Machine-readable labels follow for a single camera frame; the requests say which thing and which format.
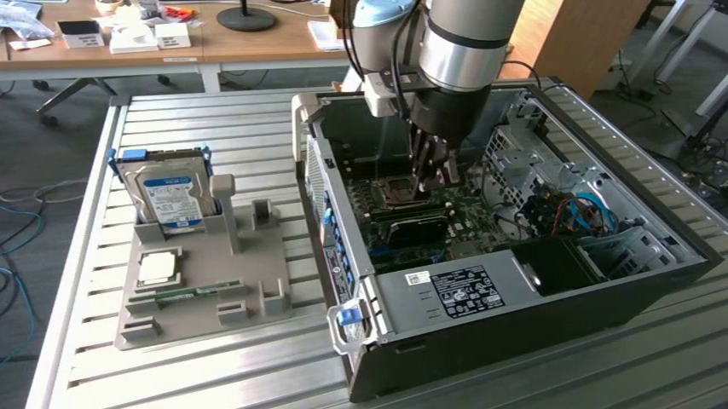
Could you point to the gray parts rack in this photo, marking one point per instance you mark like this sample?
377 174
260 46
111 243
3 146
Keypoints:
210 264

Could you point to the CPU socket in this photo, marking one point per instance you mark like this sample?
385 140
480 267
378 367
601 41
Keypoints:
398 191

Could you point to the installed RAM stick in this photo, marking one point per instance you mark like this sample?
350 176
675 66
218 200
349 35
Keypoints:
398 214

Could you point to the clear plastic bag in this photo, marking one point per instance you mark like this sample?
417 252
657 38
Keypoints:
23 27

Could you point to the gray power supply unit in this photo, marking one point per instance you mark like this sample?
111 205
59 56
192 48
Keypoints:
409 307

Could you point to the hard disk with blue label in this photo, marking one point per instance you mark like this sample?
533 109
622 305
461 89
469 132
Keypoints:
170 200

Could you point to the green RAM stick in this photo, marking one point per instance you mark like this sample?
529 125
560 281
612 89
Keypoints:
187 293

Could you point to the silver CPU chip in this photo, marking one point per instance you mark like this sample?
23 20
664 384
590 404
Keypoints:
156 268

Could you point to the red small object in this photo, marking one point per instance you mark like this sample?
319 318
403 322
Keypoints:
180 13

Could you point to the blue case latch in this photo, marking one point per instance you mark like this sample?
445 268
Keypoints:
347 317

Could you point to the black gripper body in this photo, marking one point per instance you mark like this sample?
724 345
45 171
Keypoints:
449 113

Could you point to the silver metal drive cage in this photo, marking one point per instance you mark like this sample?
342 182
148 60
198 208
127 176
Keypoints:
512 166

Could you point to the stack of papers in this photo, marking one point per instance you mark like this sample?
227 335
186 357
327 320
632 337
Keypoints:
323 38

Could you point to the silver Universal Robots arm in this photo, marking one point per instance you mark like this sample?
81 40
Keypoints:
461 51

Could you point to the brown cardboard box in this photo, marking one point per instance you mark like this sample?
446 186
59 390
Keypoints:
338 13

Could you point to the white box with black top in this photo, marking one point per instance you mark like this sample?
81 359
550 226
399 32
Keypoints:
81 40

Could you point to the blue expansion slot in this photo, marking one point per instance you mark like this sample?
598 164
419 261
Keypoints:
379 251

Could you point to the black round lamp base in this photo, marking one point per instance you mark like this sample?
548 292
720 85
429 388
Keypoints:
247 20

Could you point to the small white box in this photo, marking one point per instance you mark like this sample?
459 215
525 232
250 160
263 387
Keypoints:
170 40

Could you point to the wooden office desk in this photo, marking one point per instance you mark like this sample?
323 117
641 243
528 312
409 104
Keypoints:
272 47
33 59

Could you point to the wide white box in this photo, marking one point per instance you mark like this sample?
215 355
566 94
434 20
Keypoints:
134 42

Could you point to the graphics card with metal bracket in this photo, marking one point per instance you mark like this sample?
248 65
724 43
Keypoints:
421 233

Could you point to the green motherboard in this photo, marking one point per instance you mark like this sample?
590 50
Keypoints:
472 213

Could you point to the silver perforated disk bay bracket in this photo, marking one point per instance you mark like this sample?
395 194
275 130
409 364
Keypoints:
620 251

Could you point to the white paper label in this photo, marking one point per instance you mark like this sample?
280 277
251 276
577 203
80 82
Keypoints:
28 44

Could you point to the black open PC case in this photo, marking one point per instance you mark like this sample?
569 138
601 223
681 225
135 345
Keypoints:
512 341

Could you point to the beige cup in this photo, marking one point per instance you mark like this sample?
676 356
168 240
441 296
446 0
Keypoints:
107 5

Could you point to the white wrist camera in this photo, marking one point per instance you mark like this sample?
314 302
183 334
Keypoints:
379 98

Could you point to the white desk frame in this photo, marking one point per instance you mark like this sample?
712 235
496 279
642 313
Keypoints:
715 96

